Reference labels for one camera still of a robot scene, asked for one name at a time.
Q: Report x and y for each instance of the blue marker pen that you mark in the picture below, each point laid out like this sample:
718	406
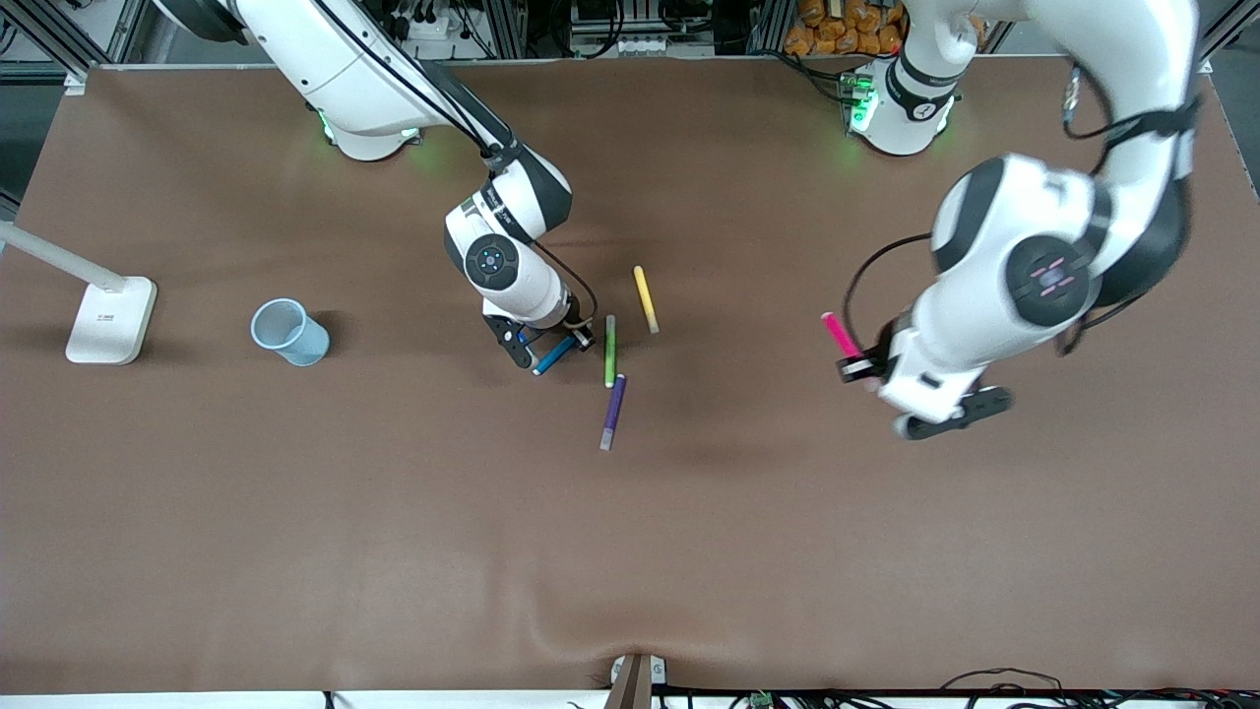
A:
553	355

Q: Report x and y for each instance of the pink marker pen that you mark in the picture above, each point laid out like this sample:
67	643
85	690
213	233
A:
840	335

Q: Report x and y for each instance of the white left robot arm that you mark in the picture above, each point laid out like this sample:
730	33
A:
1132	79

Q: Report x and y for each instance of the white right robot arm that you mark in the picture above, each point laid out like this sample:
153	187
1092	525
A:
374	69

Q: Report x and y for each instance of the green marker pen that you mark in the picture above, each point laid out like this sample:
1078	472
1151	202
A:
610	354

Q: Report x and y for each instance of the yellow marker pen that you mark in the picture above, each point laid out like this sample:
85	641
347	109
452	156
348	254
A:
645	295

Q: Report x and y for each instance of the purple marker pen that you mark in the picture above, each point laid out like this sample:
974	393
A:
614	409

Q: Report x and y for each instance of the brown table cover sheet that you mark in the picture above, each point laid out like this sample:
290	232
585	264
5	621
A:
630	542

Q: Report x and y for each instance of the light blue plastic cup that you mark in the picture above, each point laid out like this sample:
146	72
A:
295	340

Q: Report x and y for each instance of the bag of orange items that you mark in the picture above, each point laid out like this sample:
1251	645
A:
837	30

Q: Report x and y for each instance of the white power strip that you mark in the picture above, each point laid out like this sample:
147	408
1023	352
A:
433	25

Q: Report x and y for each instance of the white desk lamp stand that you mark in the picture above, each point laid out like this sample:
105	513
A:
108	330

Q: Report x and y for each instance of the aluminium frame post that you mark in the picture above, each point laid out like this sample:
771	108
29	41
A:
59	44
1221	39

